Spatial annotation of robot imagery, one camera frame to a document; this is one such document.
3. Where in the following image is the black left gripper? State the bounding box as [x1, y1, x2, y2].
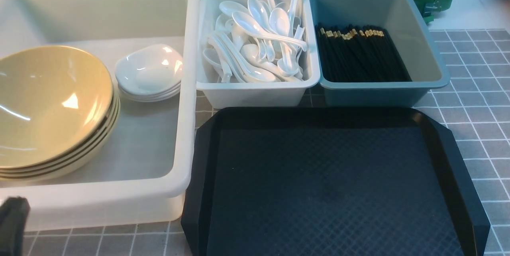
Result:
[0, 197, 30, 256]

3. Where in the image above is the yellow noodle bowl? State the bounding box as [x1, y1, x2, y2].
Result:
[0, 45, 114, 169]

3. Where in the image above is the white square sauce dish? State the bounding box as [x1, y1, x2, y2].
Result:
[115, 44, 183, 94]

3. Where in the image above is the white soup spoon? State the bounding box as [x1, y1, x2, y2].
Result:
[247, 0, 276, 62]

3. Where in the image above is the bottom stacked yellow bowl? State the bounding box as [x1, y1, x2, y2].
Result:
[0, 102, 121, 182]

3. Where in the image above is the stacked yellow bowl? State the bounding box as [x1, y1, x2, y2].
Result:
[0, 102, 121, 182]
[1, 91, 120, 175]
[0, 113, 120, 181]

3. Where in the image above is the middle stacked yellow bowl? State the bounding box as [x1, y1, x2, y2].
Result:
[0, 113, 120, 181]

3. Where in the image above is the top stacked yellow bowl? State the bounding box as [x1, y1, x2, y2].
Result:
[1, 91, 120, 175]

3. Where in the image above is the large white plastic tub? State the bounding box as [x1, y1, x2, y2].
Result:
[0, 0, 200, 231]

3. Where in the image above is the lower stacked white dish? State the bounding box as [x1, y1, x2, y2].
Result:
[118, 87, 180, 102]

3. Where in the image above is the stacked white dish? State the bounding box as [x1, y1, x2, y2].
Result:
[117, 82, 181, 96]
[118, 87, 180, 102]

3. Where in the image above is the top stacked white dish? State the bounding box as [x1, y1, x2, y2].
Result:
[117, 82, 181, 96]

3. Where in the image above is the white spoon bin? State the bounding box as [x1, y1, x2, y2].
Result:
[195, 0, 321, 109]

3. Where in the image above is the black serving tray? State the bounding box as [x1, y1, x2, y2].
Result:
[181, 107, 491, 256]

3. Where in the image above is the white spoon front of bin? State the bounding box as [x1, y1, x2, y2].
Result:
[240, 43, 303, 82]

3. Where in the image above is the long white spoon on top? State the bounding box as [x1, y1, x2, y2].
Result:
[232, 11, 308, 51]

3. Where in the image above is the bundle of black chopsticks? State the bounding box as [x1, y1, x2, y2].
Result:
[314, 23, 412, 83]

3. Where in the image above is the grey grid tablecloth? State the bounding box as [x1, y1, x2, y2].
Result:
[22, 29, 509, 256]

